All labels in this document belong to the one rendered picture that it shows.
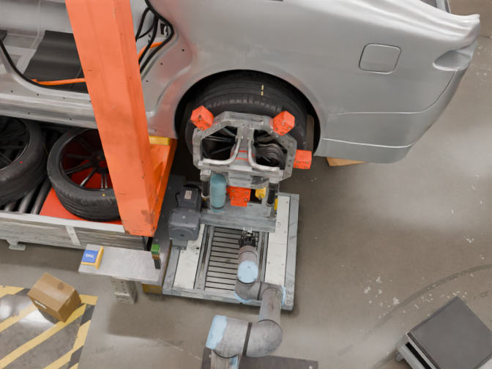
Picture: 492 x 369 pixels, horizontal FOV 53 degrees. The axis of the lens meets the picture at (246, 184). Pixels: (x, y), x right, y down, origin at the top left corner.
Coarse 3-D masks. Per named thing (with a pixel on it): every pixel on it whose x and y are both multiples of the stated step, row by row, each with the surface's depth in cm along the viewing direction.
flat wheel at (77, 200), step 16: (80, 128) 316; (64, 144) 307; (80, 144) 317; (96, 144) 327; (48, 160) 299; (64, 160) 305; (80, 160) 326; (96, 160) 309; (64, 176) 293; (64, 192) 287; (80, 192) 287; (96, 192) 288; (112, 192) 288; (80, 208) 292; (96, 208) 289; (112, 208) 292
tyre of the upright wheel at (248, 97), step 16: (224, 80) 256; (240, 80) 253; (256, 80) 253; (272, 80) 257; (208, 96) 255; (224, 96) 248; (240, 96) 246; (256, 96) 246; (272, 96) 250; (288, 96) 257; (192, 112) 262; (256, 112) 249; (272, 112) 248; (288, 112) 251; (304, 112) 268; (192, 128) 263; (304, 128) 263; (192, 144) 274; (304, 144) 265; (256, 176) 291
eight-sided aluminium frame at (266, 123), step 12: (216, 120) 250; (228, 120) 243; (240, 120) 244; (252, 120) 248; (264, 120) 245; (204, 132) 252; (288, 144) 253; (288, 156) 260; (288, 168) 268; (228, 180) 284; (264, 180) 281
